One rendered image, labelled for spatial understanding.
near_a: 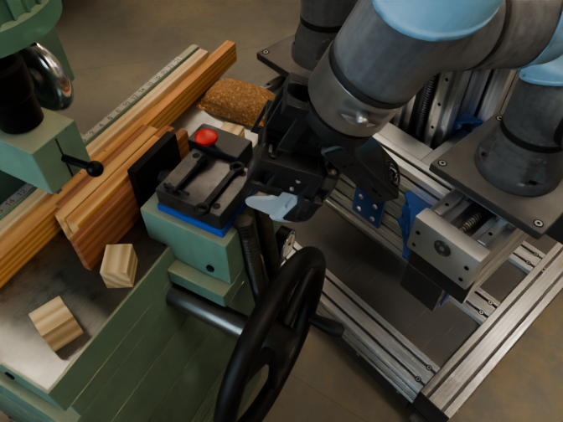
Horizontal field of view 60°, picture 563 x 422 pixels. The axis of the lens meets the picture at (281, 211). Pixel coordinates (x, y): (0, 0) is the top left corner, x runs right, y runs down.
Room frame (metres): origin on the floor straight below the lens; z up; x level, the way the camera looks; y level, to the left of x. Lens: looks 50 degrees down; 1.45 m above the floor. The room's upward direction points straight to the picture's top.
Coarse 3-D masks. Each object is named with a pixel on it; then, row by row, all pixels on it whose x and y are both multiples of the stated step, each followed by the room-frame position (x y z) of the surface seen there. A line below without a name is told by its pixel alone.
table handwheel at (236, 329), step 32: (320, 256) 0.39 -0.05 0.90; (288, 288) 0.31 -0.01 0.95; (320, 288) 0.40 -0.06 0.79; (224, 320) 0.33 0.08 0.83; (256, 320) 0.26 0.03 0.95; (288, 320) 0.33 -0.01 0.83; (256, 352) 0.23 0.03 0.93; (288, 352) 0.28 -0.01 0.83; (224, 384) 0.21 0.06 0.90; (224, 416) 0.18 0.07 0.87; (256, 416) 0.23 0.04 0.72
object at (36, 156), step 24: (48, 120) 0.46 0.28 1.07; (72, 120) 0.47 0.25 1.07; (0, 144) 0.43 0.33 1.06; (24, 144) 0.42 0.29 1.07; (48, 144) 0.43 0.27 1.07; (72, 144) 0.45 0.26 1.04; (0, 168) 0.45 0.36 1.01; (24, 168) 0.42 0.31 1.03; (48, 168) 0.41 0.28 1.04; (72, 168) 0.44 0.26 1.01; (48, 192) 0.41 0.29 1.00
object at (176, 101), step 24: (192, 72) 0.76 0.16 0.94; (216, 72) 0.79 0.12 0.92; (168, 96) 0.69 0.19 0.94; (192, 96) 0.72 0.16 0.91; (144, 120) 0.62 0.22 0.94; (168, 120) 0.66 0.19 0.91; (48, 216) 0.42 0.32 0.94; (24, 240) 0.39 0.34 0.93; (48, 240) 0.41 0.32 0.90; (0, 264) 0.35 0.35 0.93; (24, 264) 0.37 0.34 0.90
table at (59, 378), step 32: (192, 128) 0.65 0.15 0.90; (64, 256) 0.38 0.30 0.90; (160, 256) 0.38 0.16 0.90; (0, 288) 0.33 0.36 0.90; (32, 288) 0.33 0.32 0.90; (64, 288) 0.33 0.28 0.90; (96, 288) 0.33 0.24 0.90; (128, 288) 0.33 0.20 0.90; (160, 288) 0.37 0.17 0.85; (192, 288) 0.36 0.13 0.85; (224, 288) 0.35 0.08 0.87; (0, 320) 0.29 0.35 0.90; (96, 320) 0.29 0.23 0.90; (128, 320) 0.31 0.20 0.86; (0, 352) 0.25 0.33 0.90; (32, 352) 0.25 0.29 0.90; (64, 352) 0.25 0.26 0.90; (96, 352) 0.26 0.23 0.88; (32, 384) 0.21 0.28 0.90; (64, 384) 0.21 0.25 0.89
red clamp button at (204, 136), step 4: (196, 132) 0.50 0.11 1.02; (200, 132) 0.49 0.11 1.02; (204, 132) 0.49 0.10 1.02; (208, 132) 0.49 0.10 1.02; (212, 132) 0.49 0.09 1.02; (196, 136) 0.49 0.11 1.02; (200, 136) 0.49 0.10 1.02; (204, 136) 0.49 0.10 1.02; (208, 136) 0.49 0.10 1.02; (212, 136) 0.49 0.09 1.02; (216, 136) 0.49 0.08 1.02; (196, 140) 0.48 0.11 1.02; (200, 140) 0.48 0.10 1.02; (204, 140) 0.48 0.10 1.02; (208, 140) 0.48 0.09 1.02; (212, 140) 0.48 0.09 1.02; (216, 140) 0.49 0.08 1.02; (200, 144) 0.48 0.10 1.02; (204, 144) 0.48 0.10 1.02; (208, 144) 0.48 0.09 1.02
